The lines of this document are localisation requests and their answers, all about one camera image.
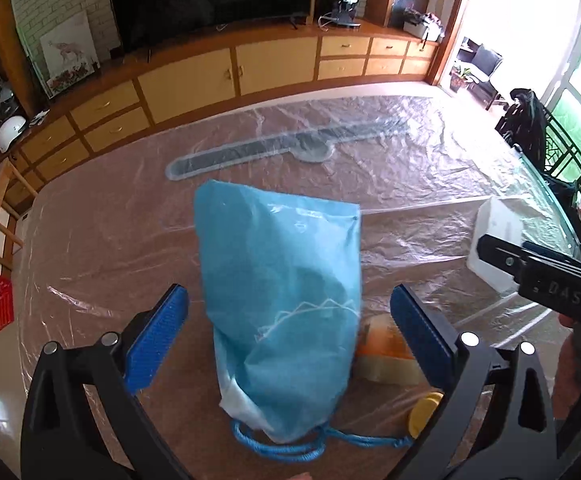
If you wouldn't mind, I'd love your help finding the black coffee machine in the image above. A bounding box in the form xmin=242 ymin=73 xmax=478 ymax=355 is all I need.
xmin=319 ymin=0 xmax=362 ymax=29

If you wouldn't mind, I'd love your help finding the person's right hand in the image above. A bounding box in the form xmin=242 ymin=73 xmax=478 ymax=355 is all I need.
xmin=555 ymin=311 xmax=580 ymax=403

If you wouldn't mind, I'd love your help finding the dark armchair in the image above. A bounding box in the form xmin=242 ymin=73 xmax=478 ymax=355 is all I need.
xmin=469 ymin=44 xmax=504 ymax=82

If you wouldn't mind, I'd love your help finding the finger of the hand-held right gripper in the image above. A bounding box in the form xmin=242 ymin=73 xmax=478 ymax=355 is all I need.
xmin=477 ymin=234 xmax=525 ymax=282

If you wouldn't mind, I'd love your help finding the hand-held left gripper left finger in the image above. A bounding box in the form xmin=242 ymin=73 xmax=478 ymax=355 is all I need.
xmin=20 ymin=283 xmax=194 ymax=480

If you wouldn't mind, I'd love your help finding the red flower picture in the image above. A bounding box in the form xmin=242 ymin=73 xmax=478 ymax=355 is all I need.
xmin=45 ymin=62 xmax=97 ymax=97

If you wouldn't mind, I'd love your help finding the blue drawstring bag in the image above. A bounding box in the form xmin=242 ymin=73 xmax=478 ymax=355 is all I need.
xmin=193 ymin=179 xmax=414 ymax=462

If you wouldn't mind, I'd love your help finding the white box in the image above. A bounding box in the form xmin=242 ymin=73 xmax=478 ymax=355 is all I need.
xmin=465 ymin=197 xmax=527 ymax=294

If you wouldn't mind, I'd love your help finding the large black television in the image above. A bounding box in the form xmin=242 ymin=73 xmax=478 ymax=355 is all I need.
xmin=105 ymin=0 xmax=317 ymax=54

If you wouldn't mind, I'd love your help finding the long grey strip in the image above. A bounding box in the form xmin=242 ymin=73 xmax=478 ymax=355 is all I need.
xmin=165 ymin=115 xmax=412 ymax=182

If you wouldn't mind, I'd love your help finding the small wooden side table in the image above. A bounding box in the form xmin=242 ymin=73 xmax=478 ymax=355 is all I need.
xmin=0 ymin=160 xmax=38 ymax=263

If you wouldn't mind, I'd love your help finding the black jacket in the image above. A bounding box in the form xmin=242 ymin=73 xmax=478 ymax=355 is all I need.
xmin=495 ymin=87 xmax=552 ymax=162

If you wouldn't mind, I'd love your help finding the orange clear plastic packet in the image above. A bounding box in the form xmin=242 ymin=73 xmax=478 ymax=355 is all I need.
xmin=355 ymin=314 xmax=422 ymax=387

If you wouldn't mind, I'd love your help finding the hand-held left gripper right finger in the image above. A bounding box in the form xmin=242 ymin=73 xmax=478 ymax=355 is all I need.
xmin=389 ymin=283 xmax=557 ymax=480

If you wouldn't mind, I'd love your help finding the potted plant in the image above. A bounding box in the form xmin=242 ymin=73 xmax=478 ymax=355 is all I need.
xmin=449 ymin=64 xmax=472 ymax=93

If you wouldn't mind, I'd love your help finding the long wooden cabinet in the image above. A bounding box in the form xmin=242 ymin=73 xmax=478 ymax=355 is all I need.
xmin=0 ymin=25 xmax=441 ymax=201

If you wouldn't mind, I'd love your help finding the giraffe picture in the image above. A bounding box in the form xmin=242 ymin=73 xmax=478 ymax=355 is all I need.
xmin=40 ymin=12 xmax=101 ymax=73

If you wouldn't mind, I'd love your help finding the white helmet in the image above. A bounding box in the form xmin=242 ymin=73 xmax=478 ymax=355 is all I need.
xmin=0 ymin=116 xmax=27 ymax=153

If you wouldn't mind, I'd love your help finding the clear plastic table cover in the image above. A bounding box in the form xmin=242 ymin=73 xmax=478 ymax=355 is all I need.
xmin=13 ymin=92 xmax=581 ymax=480

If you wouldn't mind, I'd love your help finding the yellow round lid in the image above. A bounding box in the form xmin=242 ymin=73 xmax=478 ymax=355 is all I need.
xmin=409 ymin=392 xmax=444 ymax=436

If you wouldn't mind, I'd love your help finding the white printer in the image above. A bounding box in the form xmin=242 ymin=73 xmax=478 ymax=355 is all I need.
xmin=403 ymin=10 xmax=445 ymax=42

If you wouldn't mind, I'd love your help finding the black metal chair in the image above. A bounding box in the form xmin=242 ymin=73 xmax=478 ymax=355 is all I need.
xmin=541 ymin=105 xmax=581 ymax=188

